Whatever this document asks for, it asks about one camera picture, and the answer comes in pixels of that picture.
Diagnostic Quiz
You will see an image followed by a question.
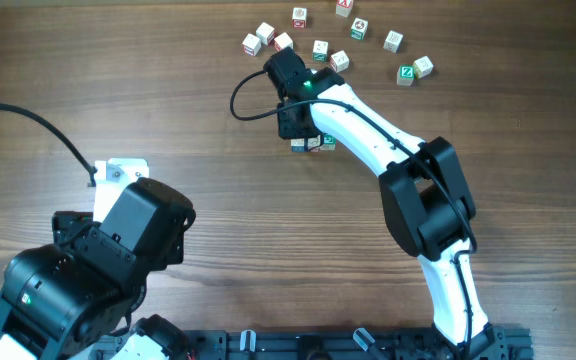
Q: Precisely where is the plain number one block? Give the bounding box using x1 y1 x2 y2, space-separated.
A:
330 50 350 73

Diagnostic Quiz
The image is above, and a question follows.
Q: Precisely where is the blue-sided white block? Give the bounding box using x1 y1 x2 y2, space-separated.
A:
290 139 307 152

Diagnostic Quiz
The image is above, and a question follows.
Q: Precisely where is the green letter block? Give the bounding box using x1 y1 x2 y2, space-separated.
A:
319 134 336 151

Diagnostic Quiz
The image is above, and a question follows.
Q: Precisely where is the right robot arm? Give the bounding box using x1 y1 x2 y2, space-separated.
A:
263 48 488 358

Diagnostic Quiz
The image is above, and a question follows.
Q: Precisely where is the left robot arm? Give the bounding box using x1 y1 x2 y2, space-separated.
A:
0 178 196 359

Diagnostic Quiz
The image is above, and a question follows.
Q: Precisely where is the red animal sketch block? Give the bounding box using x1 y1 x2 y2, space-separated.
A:
274 32 294 52

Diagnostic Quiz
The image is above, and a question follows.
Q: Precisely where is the green N block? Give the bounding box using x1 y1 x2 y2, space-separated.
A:
312 40 328 62

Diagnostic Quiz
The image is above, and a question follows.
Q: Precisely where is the red-edged white block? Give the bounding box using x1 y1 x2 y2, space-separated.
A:
256 22 276 46

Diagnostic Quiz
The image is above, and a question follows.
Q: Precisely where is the red Z white block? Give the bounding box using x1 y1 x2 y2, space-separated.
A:
242 34 262 56

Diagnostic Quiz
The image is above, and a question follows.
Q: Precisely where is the red Q block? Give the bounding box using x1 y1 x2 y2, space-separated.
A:
292 7 307 28

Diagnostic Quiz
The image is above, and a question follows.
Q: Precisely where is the green ladybug block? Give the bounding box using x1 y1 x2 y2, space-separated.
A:
350 18 368 40

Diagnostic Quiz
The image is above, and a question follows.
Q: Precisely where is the red X block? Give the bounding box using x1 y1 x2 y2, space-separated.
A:
336 0 354 18

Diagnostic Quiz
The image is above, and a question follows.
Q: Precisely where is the blue K block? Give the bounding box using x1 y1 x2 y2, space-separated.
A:
384 30 403 53

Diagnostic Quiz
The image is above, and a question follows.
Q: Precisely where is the green Z block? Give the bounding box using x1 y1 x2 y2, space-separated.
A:
396 65 415 86

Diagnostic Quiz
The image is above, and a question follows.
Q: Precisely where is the yellow turtle block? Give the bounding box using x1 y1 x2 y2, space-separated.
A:
413 56 434 79

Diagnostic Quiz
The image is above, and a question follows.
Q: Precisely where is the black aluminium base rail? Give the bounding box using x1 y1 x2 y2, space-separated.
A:
87 327 534 360

